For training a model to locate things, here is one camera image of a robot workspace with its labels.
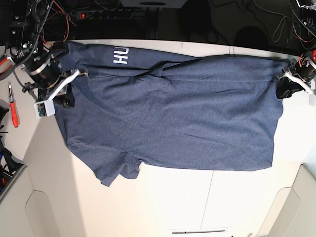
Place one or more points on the red lit power strip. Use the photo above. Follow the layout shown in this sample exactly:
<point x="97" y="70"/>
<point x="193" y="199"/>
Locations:
<point x="104" y="14"/>

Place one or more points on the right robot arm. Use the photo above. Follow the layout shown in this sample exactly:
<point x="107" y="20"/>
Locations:
<point x="27" y="47"/>

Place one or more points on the orange grey pliers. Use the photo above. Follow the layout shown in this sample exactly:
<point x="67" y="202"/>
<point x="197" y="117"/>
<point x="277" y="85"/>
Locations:
<point x="6" y="66"/>

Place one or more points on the orange handled screwdriver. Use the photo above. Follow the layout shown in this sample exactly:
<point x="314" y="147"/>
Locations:
<point x="14" y="115"/>

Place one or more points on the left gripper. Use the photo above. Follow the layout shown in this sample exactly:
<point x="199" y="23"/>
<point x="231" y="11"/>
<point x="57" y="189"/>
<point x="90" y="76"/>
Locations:
<point x="304" y="68"/>

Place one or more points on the blue t-shirt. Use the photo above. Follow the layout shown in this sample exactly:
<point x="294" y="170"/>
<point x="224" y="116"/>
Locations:
<point x="163" y="109"/>

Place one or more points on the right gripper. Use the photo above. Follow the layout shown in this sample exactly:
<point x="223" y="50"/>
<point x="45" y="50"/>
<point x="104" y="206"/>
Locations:
<point x="46" y="75"/>

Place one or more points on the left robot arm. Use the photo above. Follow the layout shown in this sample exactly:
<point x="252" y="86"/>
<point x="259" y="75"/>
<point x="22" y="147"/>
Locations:
<point x="306" y="19"/>

